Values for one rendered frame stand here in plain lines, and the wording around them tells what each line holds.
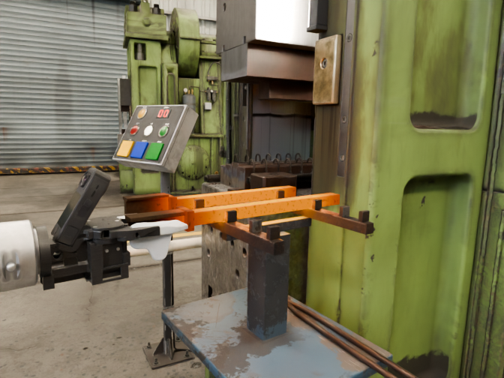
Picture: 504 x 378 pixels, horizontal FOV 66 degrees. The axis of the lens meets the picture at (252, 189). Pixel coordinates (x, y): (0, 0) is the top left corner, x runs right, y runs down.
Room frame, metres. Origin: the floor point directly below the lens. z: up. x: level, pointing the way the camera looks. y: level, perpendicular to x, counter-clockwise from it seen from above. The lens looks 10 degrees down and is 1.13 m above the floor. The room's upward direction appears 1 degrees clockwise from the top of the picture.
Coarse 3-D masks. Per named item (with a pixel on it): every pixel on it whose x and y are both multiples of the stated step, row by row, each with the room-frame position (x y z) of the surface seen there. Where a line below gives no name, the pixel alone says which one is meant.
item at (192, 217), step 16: (176, 208) 0.64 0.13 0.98; (208, 208) 0.66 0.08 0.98; (224, 208) 0.67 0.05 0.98; (240, 208) 0.68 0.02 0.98; (256, 208) 0.70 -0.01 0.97; (272, 208) 0.73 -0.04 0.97; (288, 208) 0.75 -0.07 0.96; (304, 208) 0.78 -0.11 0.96; (128, 224) 0.58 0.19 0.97; (192, 224) 0.62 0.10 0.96
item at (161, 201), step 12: (228, 192) 0.83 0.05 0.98; (240, 192) 0.84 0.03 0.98; (252, 192) 0.85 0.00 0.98; (264, 192) 0.87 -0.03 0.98; (288, 192) 0.91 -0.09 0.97; (132, 204) 0.70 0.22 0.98; (144, 204) 0.71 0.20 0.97; (156, 204) 0.72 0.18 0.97; (168, 204) 0.73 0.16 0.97; (180, 204) 0.74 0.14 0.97; (192, 204) 0.76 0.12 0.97; (216, 204) 0.79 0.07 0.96; (228, 204) 0.81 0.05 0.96
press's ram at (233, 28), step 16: (224, 0) 1.35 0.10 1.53; (240, 0) 1.25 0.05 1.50; (256, 0) 1.16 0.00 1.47; (272, 0) 1.18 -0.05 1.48; (288, 0) 1.20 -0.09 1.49; (304, 0) 1.23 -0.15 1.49; (224, 16) 1.35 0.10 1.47; (240, 16) 1.25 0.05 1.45; (256, 16) 1.16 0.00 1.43; (272, 16) 1.18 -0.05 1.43; (288, 16) 1.21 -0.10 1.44; (304, 16) 1.23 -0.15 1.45; (224, 32) 1.35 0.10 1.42; (240, 32) 1.24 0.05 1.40; (256, 32) 1.16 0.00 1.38; (272, 32) 1.18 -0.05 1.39; (288, 32) 1.21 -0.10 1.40; (304, 32) 1.23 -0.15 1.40; (224, 48) 1.35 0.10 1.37; (304, 48) 1.27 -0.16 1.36
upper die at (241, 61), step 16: (240, 48) 1.24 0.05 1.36; (256, 48) 1.21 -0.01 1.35; (272, 48) 1.24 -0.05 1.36; (288, 48) 1.27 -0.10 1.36; (224, 64) 1.35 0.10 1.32; (240, 64) 1.24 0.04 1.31; (256, 64) 1.22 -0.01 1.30; (272, 64) 1.24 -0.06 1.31; (288, 64) 1.27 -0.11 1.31; (304, 64) 1.30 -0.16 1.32; (224, 80) 1.35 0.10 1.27; (240, 80) 1.34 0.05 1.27; (256, 80) 1.32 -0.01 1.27; (288, 80) 1.30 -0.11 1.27; (304, 80) 1.30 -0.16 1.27
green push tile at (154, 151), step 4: (152, 144) 1.61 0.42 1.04; (156, 144) 1.59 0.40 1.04; (160, 144) 1.58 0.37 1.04; (152, 148) 1.59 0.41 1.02; (156, 148) 1.58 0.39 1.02; (160, 148) 1.56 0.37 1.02; (148, 152) 1.59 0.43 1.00; (152, 152) 1.58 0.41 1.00; (156, 152) 1.57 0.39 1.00; (160, 152) 1.56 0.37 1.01; (148, 156) 1.58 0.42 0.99; (152, 156) 1.57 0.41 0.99; (156, 156) 1.55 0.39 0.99
